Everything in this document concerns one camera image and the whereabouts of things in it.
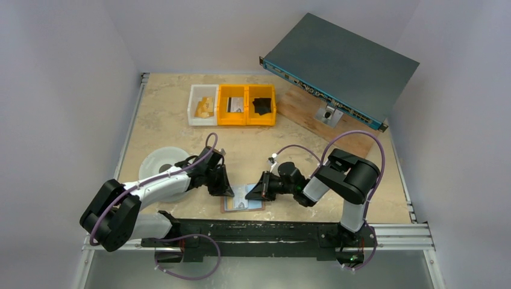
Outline plywood board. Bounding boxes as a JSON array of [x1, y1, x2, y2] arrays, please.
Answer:
[[276, 85, 381, 161]]

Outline yellow plastic bin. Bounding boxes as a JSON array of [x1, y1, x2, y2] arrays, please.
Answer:
[[246, 84, 277, 126], [217, 84, 248, 126]]

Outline white plastic bin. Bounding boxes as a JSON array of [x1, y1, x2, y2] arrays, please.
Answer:
[[187, 84, 219, 126]]

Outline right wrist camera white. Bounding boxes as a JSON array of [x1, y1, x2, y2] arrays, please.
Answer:
[[268, 153, 278, 172]]

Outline metal mounting bracket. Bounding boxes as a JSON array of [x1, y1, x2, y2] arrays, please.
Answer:
[[315, 105, 344, 128]]

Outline silver card in yellow bin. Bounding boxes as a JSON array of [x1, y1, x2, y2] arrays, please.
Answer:
[[227, 97, 244, 113]]

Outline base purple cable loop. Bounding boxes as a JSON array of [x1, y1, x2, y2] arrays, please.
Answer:
[[154, 234, 222, 282]]

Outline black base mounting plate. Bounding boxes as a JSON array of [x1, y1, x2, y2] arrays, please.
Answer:
[[141, 213, 378, 266]]

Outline middle yellow plastic bin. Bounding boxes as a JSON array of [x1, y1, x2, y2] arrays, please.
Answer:
[[217, 84, 248, 126]]

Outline brown leather card holder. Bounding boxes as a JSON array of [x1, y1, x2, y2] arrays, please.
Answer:
[[220, 183, 267, 214]]

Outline black card in yellow bin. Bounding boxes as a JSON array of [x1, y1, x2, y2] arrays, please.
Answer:
[[252, 98, 272, 116]]

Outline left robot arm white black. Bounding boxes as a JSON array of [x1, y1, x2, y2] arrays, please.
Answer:
[[79, 146, 233, 252]]

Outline aluminium frame rail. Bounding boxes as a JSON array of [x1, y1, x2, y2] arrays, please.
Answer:
[[372, 223, 434, 250]]

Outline white tape roll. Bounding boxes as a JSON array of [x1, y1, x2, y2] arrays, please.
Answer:
[[137, 146, 190, 207]]

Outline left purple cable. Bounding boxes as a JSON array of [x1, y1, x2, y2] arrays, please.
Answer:
[[89, 132, 219, 246]]

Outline right yellow plastic bin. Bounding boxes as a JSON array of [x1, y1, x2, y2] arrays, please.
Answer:
[[246, 84, 277, 126]]

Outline gold cards in white bin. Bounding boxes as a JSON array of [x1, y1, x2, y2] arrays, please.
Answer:
[[195, 96, 215, 119]]

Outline blue grey network switch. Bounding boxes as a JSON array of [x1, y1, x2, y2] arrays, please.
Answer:
[[259, 13, 419, 132]]

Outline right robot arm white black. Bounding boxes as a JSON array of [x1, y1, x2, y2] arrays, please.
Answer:
[[245, 149, 381, 245]]

